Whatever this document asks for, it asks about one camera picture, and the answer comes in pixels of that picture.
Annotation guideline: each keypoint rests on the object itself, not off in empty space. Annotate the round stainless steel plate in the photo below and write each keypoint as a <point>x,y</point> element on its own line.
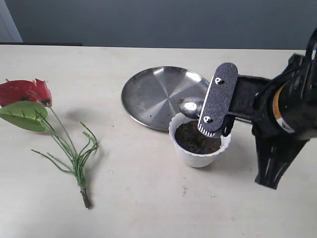
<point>151,96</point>

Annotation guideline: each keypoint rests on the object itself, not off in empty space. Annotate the white scalloped plastic pot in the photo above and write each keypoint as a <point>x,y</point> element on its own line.
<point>189,158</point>

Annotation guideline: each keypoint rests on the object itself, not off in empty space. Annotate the dark brown potting soil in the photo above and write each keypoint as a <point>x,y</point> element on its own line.
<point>190,139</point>

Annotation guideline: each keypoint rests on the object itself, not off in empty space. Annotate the small metal spork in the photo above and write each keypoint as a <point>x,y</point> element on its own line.
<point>191,107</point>

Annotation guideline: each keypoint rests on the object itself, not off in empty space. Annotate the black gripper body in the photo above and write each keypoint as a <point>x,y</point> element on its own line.
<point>283,114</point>

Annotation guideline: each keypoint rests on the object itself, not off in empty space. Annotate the artificial red anthurium plant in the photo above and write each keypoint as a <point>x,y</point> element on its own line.
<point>26,104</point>

